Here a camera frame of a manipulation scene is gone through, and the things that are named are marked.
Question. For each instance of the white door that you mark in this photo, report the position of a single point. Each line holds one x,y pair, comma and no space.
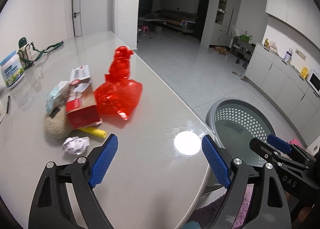
91,16

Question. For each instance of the black pen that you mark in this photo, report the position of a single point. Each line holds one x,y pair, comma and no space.
8,104

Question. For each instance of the shoe rack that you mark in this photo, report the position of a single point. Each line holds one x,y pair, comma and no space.
241,49

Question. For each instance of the light blue wipes packet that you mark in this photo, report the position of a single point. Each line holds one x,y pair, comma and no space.
56,96

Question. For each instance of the white low cabinet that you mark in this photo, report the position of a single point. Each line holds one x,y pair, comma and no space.
283,86

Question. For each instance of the red toothpaste box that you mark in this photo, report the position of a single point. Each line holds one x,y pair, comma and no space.
81,106

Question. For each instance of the grey perforated laundry basket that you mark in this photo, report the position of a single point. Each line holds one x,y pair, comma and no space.
234,123

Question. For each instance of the pink plastic stool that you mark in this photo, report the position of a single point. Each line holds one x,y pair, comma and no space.
296,142

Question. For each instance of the white bottle on counter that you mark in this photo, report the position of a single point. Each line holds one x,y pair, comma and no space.
288,56

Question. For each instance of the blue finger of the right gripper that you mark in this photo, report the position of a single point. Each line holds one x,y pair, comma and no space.
263,150
279,144

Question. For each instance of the yellow foam dart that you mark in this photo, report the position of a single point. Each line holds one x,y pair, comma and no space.
95,132

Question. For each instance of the milk powder can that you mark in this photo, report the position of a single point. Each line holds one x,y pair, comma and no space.
12,70

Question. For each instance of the far pink stool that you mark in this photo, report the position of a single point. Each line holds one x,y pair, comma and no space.
144,29

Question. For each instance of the dark sofa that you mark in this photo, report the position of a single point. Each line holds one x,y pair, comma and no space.
178,20

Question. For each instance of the white paper ball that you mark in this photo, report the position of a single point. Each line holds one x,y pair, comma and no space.
76,145

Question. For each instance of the white microwave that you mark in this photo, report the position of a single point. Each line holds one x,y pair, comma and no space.
313,80

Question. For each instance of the green tote bag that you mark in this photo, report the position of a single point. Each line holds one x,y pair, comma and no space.
245,37

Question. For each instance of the beige plush ball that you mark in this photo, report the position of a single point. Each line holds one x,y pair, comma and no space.
56,124

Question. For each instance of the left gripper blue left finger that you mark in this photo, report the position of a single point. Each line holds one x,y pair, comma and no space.
51,207

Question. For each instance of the cardboard box on floor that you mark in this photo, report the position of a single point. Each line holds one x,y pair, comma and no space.
221,50

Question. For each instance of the small yellow box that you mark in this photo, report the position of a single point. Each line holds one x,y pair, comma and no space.
304,72

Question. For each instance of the green strapped water bottle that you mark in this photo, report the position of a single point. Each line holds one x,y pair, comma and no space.
26,49

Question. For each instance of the red plastic bag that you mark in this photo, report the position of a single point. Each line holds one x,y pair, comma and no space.
119,94

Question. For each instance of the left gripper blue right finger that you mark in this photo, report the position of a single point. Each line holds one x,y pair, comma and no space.
268,206

